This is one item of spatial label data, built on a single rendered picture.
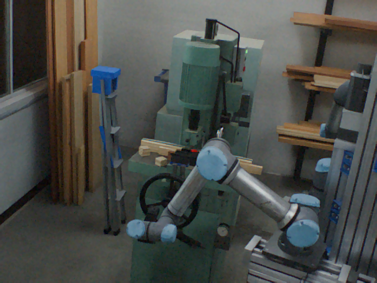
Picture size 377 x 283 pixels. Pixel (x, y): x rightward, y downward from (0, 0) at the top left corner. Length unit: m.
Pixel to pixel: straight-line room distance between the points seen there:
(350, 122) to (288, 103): 2.71
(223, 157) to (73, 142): 2.19
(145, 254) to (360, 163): 1.26
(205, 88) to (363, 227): 0.96
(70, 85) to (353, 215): 2.31
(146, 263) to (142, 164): 0.57
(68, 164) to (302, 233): 2.37
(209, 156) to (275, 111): 3.07
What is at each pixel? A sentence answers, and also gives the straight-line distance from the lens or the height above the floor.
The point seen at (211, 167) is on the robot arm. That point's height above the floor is 1.18.
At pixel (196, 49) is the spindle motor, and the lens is 2.37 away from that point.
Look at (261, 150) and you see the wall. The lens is 4.94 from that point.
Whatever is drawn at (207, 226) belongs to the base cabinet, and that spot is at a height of 0.63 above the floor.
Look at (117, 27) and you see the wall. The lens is 4.96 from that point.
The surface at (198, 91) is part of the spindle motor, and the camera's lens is 2.40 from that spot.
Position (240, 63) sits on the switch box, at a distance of 2.70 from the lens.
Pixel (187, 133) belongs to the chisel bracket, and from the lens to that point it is 2.51.
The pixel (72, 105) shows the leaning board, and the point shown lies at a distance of 3.74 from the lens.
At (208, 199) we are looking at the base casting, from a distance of 2.48.
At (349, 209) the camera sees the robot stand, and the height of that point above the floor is 0.99.
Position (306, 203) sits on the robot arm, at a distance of 1.98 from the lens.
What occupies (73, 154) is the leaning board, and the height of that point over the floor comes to 0.42.
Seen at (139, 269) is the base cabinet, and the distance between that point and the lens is 2.79.
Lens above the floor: 1.86
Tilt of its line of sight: 20 degrees down
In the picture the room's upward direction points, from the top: 6 degrees clockwise
